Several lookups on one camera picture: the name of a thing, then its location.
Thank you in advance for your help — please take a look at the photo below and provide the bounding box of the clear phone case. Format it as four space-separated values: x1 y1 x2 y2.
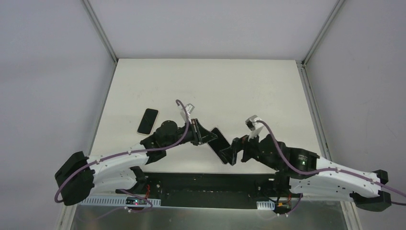
208 127 231 164

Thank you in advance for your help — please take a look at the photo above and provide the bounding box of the black smartphone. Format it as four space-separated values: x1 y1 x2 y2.
137 108 159 135

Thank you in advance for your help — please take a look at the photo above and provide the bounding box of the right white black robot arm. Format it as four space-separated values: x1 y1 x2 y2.
210 134 394 212

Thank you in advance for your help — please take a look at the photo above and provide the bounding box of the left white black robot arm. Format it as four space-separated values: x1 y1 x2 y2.
54 119 217 206

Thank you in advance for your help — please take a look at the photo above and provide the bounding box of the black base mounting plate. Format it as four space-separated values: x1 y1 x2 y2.
128 172 291 209

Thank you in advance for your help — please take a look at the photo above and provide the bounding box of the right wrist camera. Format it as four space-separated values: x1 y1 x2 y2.
245 115 264 140

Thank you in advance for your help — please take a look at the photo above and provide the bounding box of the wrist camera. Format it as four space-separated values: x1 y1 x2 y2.
178 103 195 121
245 115 264 140

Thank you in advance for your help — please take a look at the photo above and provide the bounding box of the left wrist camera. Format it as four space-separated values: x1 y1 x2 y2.
178 103 195 121

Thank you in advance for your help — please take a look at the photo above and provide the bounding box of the right white cable duct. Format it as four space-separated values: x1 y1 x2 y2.
256 200 275 210

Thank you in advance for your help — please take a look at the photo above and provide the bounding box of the white cable duct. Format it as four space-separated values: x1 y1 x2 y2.
256 200 275 210
79 195 161 207

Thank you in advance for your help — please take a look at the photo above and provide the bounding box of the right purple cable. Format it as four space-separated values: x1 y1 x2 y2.
253 120 406 207

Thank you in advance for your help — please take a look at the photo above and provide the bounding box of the left white cable duct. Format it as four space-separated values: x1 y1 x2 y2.
79 195 161 207

